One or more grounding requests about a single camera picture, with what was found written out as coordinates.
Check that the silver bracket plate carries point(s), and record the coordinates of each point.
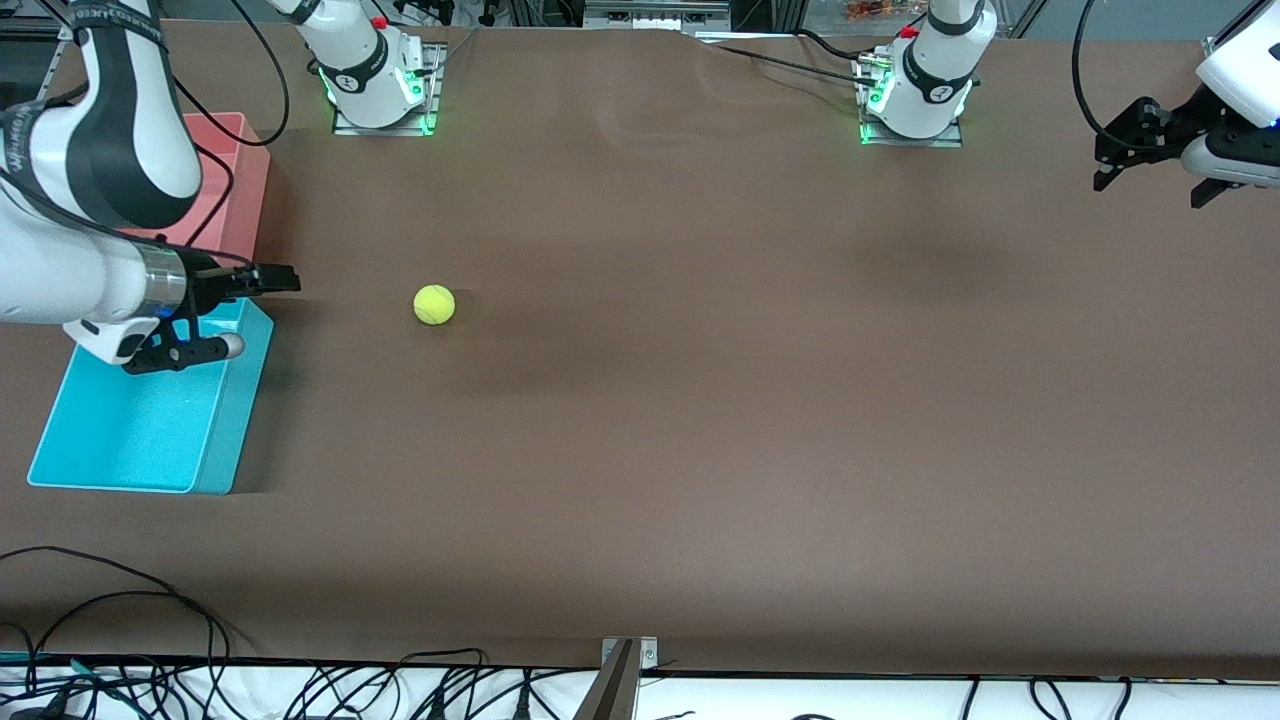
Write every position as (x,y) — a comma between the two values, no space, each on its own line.
(648,652)

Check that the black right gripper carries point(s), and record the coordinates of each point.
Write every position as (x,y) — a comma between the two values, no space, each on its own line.
(207,284)

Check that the brown table cover sheet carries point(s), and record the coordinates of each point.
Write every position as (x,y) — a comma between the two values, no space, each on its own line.
(640,450)

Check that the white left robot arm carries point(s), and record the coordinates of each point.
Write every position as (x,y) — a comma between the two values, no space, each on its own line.
(935,80)

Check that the orange small item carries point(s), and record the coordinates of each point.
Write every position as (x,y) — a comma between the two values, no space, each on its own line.
(870,10)

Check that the pink plastic bin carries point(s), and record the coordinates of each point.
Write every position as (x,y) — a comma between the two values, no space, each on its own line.
(245,200)

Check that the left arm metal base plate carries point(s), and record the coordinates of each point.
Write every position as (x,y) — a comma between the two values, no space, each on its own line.
(955,140)

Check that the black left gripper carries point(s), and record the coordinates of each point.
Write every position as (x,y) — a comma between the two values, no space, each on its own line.
(1168,127)

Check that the aluminium frame profile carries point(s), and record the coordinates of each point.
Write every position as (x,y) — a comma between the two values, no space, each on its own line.
(1235,30)

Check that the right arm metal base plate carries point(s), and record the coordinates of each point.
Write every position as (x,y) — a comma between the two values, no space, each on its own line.
(430,95)

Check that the blue plastic bin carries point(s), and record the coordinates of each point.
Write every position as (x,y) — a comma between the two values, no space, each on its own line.
(130,430)

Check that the grey metal device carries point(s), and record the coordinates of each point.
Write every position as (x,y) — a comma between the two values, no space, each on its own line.
(655,12)

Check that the yellow tennis ball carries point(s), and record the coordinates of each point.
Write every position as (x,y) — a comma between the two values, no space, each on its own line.
(434,305)

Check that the grey metal bar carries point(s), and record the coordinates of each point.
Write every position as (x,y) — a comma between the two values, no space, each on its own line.
(612,695)

